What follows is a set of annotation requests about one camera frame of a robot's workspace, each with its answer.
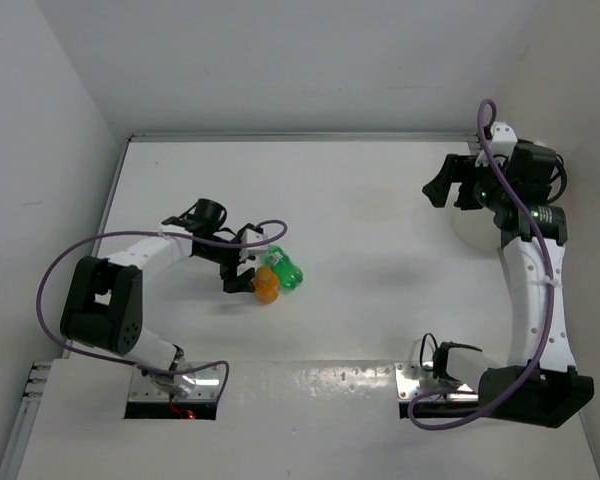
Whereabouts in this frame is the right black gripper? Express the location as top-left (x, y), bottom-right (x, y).
top-left (424, 153), bottom-right (514, 211)

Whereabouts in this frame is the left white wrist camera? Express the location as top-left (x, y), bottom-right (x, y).
top-left (238, 225), bottom-right (268, 252)

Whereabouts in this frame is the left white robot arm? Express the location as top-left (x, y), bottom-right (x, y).
top-left (60, 199), bottom-right (265, 391)

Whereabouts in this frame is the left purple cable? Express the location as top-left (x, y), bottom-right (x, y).
top-left (35, 217), bottom-right (289, 401)

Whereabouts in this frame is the white bin black rim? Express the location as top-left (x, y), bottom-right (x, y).
top-left (452, 209), bottom-right (501, 254)

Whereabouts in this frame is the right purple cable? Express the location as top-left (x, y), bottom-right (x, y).
top-left (407, 98), bottom-right (556, 431)

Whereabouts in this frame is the purple cable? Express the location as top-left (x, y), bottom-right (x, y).
top-left (407, 98), bottom-right (556, 431)
top-left (35, 217), bottom-right (289, 401)

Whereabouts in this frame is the orange juice bottle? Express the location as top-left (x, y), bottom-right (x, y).
top-left (253, 265), bottom-right (280, 304)

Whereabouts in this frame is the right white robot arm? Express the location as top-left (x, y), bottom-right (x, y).
top-left (423, 140), bottom-right (594, 428)

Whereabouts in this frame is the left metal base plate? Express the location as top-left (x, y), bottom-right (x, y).
top-left (128, 366), bottom-right (222, 403)

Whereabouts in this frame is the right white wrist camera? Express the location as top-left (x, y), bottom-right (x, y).
top-left (475, 121), bottom-right (518, 167)

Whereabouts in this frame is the green plastic bottle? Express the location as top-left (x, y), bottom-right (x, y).
top-left (263, 245), bottom-right (304, 290)

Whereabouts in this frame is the metal base plate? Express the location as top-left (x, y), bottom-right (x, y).
top-left (128, 366), bottom-right (222, 403)
top-left (394, 361), bottom-right (478, 403)

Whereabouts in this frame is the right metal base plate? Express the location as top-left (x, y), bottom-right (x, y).
top-left (394, 361), bottom-right (478, 403)

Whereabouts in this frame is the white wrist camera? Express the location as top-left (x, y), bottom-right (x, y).
top-left (475, 121), bottom-right (518, 167)
top-left (238, 225), bottom-right (268, 252)

